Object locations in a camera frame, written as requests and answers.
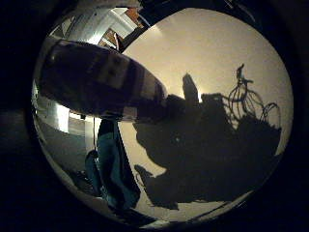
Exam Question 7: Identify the purple spray bottle with label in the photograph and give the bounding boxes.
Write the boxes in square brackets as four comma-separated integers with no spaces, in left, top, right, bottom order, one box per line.
[35,38,169,123]

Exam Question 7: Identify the wooden shelf unit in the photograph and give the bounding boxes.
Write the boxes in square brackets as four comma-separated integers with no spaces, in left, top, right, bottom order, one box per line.
[96,8,144,49]

